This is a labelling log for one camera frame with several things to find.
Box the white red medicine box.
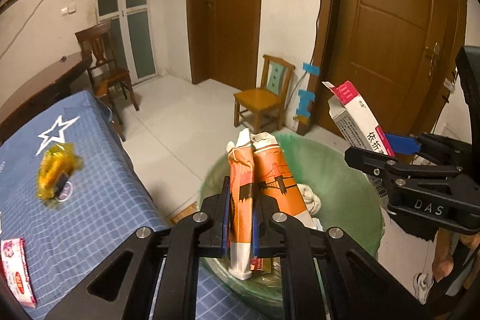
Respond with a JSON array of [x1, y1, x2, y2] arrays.
[[322, 80, 395, 157]]

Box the orange paper tube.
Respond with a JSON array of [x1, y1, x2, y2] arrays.
[[226, 128, 255, 280]]

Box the orange carton in bin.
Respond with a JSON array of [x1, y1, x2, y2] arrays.
[[250, 132, 316, 229]]

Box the round bin with green bag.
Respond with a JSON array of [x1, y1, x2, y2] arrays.
[[202, 133, 384, 319]]

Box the small light wooden chair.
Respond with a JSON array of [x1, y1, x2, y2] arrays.
[[233, 54, 295, 133]]

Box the blue checked star tablecloth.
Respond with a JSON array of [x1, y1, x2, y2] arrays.
[[0, 90, 264, 320]]

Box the yellow crinkled snack wrapper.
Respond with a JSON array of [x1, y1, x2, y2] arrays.
[[36, 143, 84, 205]]

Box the dark wooden dining chair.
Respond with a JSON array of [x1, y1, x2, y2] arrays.
[[75, 19, 139, 111]]

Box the pink floral tissue pack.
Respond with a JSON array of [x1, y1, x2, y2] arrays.
[[1, 238, 37, 309]]

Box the dark wooden long table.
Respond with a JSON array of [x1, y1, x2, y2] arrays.
[[1, 52, 92, 144]]

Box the brown wooden door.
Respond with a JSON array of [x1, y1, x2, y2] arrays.
[[186, 0, 261, 90]]

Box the blue tape strips on wall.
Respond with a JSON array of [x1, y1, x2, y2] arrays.
[[295, 62, 320, 121]]

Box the brown door with handle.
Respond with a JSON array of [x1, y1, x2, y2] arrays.
[[321, 0, 467, 136]]

